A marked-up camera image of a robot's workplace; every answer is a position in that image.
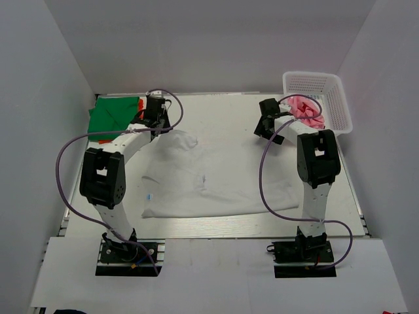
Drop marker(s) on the pink t shirt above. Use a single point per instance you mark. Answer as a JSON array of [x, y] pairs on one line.
[[307, 111]]

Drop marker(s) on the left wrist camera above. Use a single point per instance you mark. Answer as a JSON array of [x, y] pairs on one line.
[[154, 108]]

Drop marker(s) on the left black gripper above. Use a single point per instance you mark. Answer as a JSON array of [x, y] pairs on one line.
[[167, 125]]

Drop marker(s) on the folded green t shirt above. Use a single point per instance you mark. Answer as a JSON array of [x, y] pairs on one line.
[[109, 117]]

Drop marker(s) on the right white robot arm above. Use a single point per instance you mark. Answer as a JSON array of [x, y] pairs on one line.
[[318, 164]]

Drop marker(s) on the white t shirt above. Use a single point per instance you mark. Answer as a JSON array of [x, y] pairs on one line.
[[187, 177]]

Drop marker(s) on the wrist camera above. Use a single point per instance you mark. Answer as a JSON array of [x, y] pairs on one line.
[[269, 108], [154, 108]]

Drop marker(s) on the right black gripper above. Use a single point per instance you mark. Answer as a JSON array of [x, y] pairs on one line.
[[261, 131]]

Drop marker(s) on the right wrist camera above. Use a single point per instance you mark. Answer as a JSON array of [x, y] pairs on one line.
[[269, 108]]

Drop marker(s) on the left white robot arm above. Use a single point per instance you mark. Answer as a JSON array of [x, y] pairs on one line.
[[103, 177]]

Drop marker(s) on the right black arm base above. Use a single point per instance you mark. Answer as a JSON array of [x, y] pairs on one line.
[[290, 264]]

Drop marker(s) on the white plastic basket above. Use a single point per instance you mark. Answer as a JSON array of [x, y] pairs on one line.
[[328, 90]]

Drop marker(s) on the folded orange t shirt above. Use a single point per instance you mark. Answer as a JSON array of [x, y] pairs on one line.
[[140, 104]]

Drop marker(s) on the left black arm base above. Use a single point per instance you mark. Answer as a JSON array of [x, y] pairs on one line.
[[137, 264]]

